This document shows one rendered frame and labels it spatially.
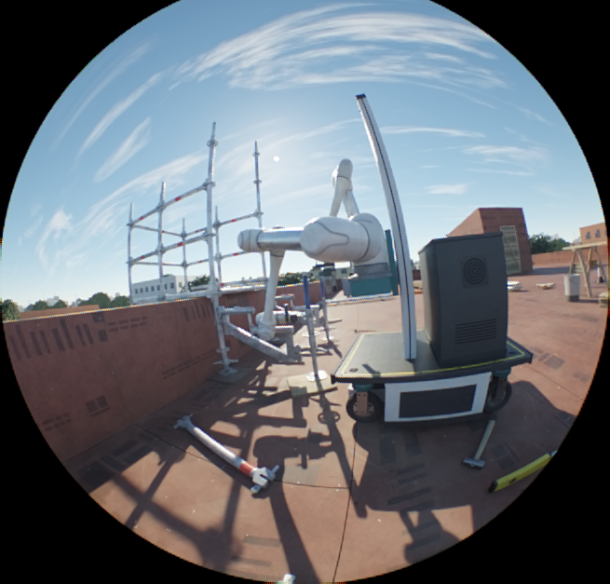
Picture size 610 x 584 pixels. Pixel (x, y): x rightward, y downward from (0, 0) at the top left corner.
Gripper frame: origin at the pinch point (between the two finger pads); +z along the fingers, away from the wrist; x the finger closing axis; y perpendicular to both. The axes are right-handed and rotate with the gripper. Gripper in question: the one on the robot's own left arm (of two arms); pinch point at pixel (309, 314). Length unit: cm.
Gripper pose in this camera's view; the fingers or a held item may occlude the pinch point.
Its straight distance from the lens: 150.0
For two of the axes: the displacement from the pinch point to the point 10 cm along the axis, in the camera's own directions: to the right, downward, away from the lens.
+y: 1.2, 9.9, -0.2
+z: 9.9, -1.2, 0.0
